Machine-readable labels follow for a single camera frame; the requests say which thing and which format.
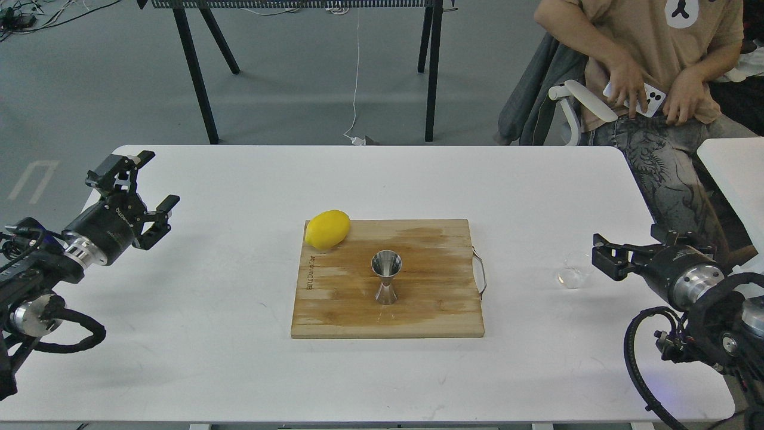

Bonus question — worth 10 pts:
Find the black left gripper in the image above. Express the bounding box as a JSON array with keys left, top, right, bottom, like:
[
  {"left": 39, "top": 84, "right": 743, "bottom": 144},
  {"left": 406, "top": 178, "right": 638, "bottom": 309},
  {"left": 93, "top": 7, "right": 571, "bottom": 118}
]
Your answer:
[{"left": 63, "top": 150, "right": 180, "bottom": 267}]

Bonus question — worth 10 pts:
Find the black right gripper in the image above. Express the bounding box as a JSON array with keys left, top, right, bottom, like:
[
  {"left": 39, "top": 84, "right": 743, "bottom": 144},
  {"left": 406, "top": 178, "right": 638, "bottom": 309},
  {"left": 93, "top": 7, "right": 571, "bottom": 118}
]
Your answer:
[{"left": 592, "top": 224, "right": 725, "bottom": 311}]

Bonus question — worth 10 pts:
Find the clear glass cup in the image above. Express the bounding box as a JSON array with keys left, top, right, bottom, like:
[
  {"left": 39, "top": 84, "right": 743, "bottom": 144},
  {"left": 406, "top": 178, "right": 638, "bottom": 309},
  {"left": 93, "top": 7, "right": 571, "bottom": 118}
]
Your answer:
[{"left": 556, "top": 251, "right": 594, "bottom": 290}]

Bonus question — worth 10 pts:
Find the steel jigger measuring cup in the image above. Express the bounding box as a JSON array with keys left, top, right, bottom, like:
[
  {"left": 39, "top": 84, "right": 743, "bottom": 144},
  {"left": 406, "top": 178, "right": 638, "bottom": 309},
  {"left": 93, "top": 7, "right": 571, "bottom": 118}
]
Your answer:
[{"left": 371, "top": 250, "right": 403, "bottom": 305}]

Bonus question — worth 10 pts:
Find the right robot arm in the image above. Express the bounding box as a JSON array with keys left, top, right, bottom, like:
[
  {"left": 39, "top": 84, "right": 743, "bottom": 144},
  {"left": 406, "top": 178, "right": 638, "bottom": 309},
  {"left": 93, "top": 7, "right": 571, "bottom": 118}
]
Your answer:
[{"left": 592, "top": 224, "right": 763, "bottom": 429}]

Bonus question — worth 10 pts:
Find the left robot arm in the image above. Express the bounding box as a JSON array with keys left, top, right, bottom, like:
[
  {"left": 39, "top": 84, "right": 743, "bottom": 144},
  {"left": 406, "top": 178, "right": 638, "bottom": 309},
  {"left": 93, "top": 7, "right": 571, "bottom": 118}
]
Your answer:
[{"left": 1, "top": 150, "right": 180, "bottom": 398}]

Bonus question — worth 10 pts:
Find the white side table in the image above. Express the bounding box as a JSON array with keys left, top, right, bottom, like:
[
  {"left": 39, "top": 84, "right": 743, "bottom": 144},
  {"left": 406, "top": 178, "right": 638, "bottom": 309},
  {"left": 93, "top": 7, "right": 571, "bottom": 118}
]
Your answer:
[{"left": 698, "top": 137, "right": 763, "bottom": 248}]

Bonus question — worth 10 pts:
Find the white smartphone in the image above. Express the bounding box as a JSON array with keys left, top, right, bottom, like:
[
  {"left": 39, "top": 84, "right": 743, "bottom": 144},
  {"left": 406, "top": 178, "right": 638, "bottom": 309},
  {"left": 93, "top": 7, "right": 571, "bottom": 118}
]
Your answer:
[{"left": 602, "top": 82, "right": 666, "bottom": 118}]

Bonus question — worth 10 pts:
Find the seated person in tan shirt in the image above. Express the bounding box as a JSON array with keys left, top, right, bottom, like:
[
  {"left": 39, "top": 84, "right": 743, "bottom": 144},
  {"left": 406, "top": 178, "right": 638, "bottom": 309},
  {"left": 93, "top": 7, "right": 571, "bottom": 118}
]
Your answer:
[{"left": 534, "top": 1, "right": 754, "bottom": 264}]

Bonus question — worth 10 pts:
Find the white office chair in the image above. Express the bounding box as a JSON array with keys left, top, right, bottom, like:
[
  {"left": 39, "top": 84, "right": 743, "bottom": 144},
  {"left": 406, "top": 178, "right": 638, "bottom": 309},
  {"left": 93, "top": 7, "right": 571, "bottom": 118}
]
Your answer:
[{"left": 495, "top": 33, "right": 618, "bottom": 147}]

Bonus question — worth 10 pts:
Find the wooden cutting board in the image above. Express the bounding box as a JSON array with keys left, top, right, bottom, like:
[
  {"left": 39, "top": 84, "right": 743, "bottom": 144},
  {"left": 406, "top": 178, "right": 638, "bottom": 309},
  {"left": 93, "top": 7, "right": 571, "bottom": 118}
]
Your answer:
[{"left": 291, "top": 219, "right": 488, "bottom": 340}]

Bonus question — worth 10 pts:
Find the yellow lemon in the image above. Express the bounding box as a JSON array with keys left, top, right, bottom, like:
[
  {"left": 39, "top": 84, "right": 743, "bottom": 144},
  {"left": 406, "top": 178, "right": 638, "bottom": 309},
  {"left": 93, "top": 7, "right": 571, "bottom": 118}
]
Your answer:
[{"left": 304, "top": 210, "right": 351, "bottom": 251}]

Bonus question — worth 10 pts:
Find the floor cables bundle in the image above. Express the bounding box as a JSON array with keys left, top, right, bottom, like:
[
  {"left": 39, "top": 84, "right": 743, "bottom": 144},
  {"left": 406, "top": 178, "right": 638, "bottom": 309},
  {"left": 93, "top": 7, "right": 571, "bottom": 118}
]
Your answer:
[{"left": 0, "top": 0, "right": 123, "bottom": 42}]

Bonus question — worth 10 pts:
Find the white hanging cable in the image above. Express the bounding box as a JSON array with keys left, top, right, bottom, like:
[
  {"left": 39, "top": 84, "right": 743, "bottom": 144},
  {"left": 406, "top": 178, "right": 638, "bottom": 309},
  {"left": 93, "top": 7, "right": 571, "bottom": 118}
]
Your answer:
[{"left": 344, "top": 8, "right": 367, "bottom": 146}]

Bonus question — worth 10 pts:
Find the black metal table frame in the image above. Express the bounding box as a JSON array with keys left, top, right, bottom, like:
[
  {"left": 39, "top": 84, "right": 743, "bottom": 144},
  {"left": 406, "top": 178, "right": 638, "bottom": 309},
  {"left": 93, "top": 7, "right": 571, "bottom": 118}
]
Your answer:
[{"left": 137, "top": 1, "right": 451, "bottom": 145}]

